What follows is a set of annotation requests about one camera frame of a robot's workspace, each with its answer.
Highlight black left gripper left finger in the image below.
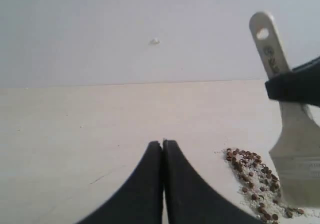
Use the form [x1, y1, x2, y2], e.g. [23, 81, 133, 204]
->
[79, 141, 164, 224]

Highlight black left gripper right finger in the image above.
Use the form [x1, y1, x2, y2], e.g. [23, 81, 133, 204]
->
[162, 140, 261, 224]

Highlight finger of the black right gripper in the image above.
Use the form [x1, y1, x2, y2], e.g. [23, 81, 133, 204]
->
[265, 57, 320, 105]

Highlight white wooden paint brush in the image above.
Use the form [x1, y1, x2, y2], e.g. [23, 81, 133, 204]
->
[249, 11, 320, 208]

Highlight grains and brown pellets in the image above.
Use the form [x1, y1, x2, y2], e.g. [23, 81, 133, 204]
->
[214, 148, 320, 224]

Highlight white blob on wall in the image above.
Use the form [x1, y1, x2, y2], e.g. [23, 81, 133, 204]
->
[148, 37, 161, 45]

